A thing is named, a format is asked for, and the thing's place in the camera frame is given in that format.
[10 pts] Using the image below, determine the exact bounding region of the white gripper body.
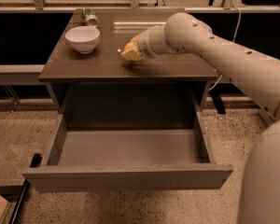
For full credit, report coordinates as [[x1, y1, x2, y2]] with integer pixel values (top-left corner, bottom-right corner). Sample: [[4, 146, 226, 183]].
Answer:
[[137, 29, 156, 59]]

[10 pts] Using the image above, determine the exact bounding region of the orange fruit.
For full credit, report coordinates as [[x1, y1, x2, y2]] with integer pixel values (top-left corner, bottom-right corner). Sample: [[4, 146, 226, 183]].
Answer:
[[124, 42, 134, 50]]

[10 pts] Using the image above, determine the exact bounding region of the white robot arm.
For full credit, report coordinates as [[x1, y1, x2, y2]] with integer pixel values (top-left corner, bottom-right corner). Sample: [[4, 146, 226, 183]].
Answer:
[[121, 13, 280, 224]]

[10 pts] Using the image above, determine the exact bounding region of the dark brown cabinet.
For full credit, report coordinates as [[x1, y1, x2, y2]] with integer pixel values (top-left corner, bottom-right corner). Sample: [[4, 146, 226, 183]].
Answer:
[[38, 7, 218, 131]]

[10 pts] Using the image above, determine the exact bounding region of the green soda can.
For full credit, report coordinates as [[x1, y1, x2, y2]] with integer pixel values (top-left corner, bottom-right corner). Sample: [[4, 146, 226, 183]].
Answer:
[[81, 8, 98, 27]]

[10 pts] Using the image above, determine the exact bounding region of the white ceramic bowl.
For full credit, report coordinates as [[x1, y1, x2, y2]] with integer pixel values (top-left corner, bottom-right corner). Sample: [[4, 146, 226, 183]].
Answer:
[[65, 26, 101, 54]]

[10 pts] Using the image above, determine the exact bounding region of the black bar on floor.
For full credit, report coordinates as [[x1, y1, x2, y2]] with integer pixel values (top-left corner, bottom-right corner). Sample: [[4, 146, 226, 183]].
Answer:
[[8, 153, 42, 224]]

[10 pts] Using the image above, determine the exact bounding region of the white power cable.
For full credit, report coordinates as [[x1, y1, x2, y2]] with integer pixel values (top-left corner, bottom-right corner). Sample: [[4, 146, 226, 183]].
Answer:
[[208, 6, 243, 92]]

